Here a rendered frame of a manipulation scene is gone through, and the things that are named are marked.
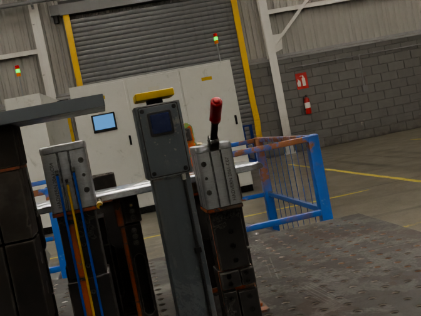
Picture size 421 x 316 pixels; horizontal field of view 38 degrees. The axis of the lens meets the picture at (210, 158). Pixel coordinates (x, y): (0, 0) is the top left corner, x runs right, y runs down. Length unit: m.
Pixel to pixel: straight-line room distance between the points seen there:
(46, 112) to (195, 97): 8.31
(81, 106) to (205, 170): 0.30
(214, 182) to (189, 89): 8.08
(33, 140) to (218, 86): 2.80
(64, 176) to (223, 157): 0.28
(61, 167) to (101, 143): 7.99
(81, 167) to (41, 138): 8.02
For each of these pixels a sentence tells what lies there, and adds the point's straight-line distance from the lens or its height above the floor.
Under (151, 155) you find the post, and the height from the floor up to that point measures 1.07.
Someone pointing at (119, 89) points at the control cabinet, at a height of 1.85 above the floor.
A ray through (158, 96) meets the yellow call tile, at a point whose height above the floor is 1.15.
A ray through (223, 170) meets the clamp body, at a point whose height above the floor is 1.01.
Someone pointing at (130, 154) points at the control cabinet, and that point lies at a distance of 9.07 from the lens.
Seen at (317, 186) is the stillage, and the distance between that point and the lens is 3.17.
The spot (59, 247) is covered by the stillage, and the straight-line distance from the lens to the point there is 3.09.
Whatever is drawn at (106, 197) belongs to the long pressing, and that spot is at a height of 1.00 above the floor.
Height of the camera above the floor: 1.09
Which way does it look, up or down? 3 degrees down
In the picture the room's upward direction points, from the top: 11 degrees counter-clockwise
